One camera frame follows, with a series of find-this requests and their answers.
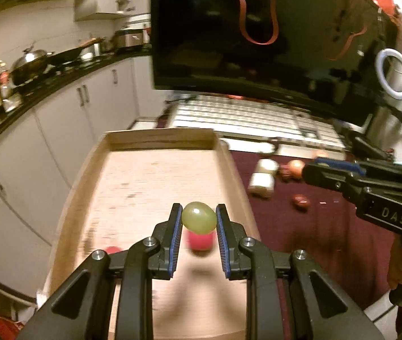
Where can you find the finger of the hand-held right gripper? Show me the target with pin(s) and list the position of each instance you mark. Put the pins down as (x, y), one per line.
(367, 147)
(332, 179)

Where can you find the red plastic bag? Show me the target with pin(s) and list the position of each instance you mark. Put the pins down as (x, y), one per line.
(6, 327)

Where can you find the small apple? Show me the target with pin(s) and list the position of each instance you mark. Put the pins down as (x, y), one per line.
(296, 167)

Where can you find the green grape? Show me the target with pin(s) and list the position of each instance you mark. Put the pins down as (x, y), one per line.
(198, 217)

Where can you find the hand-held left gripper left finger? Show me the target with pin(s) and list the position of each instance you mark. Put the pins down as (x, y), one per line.
(176, 241)

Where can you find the steel wok with lid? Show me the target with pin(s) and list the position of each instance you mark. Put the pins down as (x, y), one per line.
(29, 65)

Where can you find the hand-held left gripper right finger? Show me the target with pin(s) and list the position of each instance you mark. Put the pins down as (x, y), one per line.
(223, 244)

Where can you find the black frying pan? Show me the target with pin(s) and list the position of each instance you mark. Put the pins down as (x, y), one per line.
(70, 54)

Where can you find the red date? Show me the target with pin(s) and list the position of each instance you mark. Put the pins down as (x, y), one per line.
(300, 202)
(201, 241)
(284, 173)

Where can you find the white keyboard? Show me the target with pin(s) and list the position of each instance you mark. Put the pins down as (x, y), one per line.
(257, 120)

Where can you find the black kitchen counter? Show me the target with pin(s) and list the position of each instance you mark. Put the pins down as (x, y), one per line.
(63, 78)

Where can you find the grey wall cabinet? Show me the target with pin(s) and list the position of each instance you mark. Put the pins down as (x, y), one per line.
(105, 3)

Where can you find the rice cooker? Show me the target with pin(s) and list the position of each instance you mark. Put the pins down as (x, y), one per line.
(128, 39)

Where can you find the grey base cabinets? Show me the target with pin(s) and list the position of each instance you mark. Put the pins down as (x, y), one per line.
(45, 148)

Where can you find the cardboard box tray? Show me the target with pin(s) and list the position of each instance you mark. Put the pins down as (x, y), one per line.
(158, 177)

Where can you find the black computer monitor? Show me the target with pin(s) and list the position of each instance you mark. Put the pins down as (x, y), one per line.
(275, 35)

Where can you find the person's right hand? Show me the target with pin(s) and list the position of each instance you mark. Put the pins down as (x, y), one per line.
(398, 265)

